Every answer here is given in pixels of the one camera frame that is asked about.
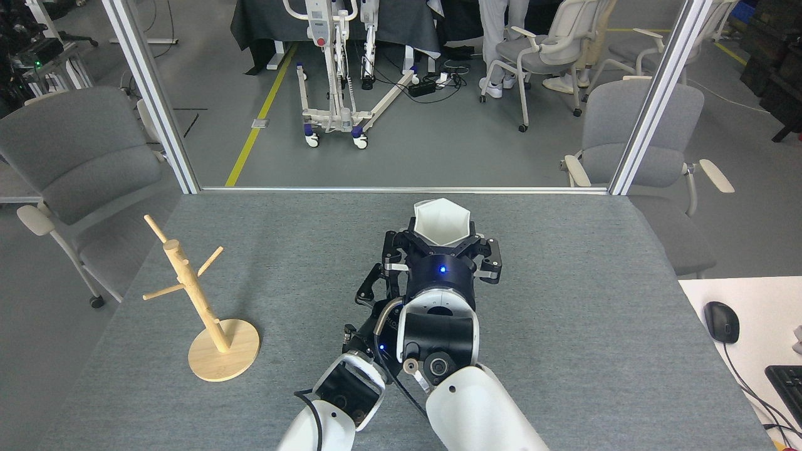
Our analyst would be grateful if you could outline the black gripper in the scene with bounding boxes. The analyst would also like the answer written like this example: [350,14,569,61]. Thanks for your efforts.
[342,263,402,362]
[383,217,503,298]

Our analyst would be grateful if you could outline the white hexagonal cup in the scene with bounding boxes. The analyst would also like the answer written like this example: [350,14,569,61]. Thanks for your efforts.
[410,198,472,248]

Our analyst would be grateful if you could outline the wooden cup rack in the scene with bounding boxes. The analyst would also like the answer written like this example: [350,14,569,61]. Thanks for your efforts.
[143,215,259,382]

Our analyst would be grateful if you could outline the equipment rack with green light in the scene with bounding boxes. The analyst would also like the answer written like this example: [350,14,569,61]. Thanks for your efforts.
[0,0,98,117]

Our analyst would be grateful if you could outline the person's feet behind chair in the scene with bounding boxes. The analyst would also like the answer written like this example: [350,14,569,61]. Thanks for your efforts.
[543,68,591,95]

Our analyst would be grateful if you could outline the white office chair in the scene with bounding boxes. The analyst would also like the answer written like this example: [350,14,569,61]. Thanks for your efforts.
[608,0,740,85]
[480,0,612,133]

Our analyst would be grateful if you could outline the grey office chair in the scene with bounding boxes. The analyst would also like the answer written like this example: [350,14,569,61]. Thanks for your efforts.
[560,76,735,279]
[0,86,182,309]

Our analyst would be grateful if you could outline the person in white trousers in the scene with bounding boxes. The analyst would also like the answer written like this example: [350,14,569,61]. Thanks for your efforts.
[479,0,530,100]

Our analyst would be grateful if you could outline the white stand on wheels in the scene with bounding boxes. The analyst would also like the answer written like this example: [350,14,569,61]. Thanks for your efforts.
[282,0,420,150]

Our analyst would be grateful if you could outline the dark cloth covered table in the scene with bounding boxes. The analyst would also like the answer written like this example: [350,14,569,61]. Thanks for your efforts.
[231,0,442,76]

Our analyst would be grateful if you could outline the black computer mouse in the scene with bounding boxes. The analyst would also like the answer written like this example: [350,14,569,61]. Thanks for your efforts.
[704,301,741,345]

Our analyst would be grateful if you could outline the black keyboard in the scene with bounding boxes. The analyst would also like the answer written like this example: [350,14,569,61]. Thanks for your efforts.
[765,365,802,427]

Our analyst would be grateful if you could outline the silver frame post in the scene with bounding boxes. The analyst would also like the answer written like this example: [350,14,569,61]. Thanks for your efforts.
[102,0,201,195]
[609,0,715,196]

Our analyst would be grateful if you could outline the black mouse cable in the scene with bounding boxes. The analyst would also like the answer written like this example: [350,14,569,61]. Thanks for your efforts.
[721,341,802,439]

